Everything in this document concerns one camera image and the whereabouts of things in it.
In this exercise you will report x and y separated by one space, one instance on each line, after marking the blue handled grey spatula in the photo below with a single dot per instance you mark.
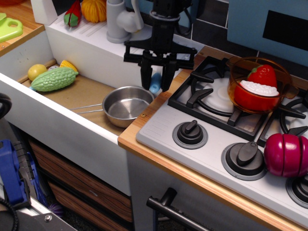
155 84

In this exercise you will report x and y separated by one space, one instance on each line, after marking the green toy cutting board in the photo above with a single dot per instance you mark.
9 28

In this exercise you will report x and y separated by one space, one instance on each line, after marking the yellow toy corn cob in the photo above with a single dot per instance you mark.
66 63

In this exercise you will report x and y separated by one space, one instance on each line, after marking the black stove burner grate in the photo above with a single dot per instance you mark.
204 96

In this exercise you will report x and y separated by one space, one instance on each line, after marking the green toy bitter gourd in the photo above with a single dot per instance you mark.
54 79

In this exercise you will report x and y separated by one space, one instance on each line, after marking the small steel pan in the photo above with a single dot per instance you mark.
123 105

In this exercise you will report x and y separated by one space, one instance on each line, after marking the middle black stove knob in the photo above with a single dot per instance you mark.
244 161

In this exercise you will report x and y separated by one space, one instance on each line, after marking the white dotted toy ball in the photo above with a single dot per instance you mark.
53 67

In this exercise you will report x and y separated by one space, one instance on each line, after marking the purple ball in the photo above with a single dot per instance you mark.
57 209

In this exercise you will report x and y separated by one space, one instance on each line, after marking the red toy strawberry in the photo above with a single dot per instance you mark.
264 75

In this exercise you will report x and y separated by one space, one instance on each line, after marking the magenta toy onion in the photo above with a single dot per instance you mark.
286 155

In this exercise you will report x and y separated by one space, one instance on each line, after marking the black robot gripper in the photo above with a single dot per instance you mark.
160 50

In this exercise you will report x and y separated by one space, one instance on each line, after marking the grey toy faucet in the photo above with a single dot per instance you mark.
121 23

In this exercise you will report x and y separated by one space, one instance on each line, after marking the wooden drawer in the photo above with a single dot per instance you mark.
81 183
101 220

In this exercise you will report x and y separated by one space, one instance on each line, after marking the yellow toy lemon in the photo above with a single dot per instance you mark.
35 70

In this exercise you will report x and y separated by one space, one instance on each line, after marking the blue clamp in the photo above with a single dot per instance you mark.
19 175

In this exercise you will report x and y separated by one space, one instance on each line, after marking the red bowl of rice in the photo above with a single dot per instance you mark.
253 96

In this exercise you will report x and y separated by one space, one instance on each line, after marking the black oven door handle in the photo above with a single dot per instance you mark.
163 206

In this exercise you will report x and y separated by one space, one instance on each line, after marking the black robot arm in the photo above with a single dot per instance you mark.
169 9

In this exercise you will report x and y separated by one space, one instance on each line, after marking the orange toy pumpkin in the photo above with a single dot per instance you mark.
94 10

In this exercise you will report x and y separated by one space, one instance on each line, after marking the right black stove knob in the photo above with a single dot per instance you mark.
297 189

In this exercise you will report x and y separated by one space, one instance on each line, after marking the white block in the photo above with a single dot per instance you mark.
44 11

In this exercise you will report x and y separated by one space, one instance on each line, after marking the black stove knob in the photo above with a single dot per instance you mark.
244 161
297 189
190 135

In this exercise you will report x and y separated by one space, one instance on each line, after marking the red green toy pepper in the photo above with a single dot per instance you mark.
73 15

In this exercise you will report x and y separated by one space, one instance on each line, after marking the left black stove knob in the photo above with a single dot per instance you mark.
190 135

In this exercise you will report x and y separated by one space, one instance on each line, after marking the lower wooden drawer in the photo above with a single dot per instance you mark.
101 220

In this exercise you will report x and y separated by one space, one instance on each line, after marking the amber transparent toy pot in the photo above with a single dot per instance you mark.
240 68

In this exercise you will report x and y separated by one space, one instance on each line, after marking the upper wooden drawer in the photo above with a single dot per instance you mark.
81 183

